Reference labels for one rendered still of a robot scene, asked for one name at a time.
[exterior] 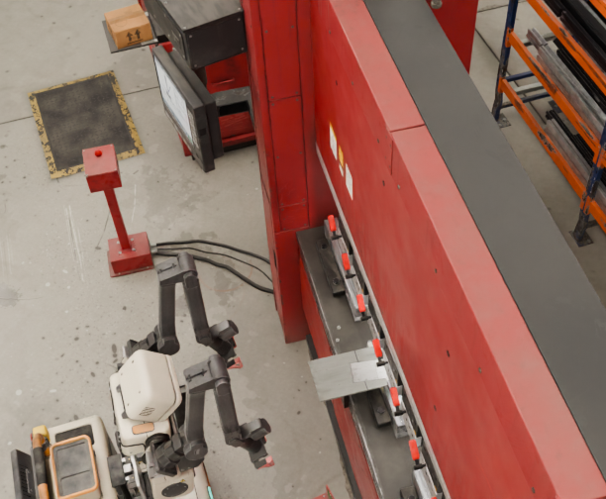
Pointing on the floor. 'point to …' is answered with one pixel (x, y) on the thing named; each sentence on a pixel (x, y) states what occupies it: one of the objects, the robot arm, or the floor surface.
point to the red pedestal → (98, 172)
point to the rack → (573, 111)
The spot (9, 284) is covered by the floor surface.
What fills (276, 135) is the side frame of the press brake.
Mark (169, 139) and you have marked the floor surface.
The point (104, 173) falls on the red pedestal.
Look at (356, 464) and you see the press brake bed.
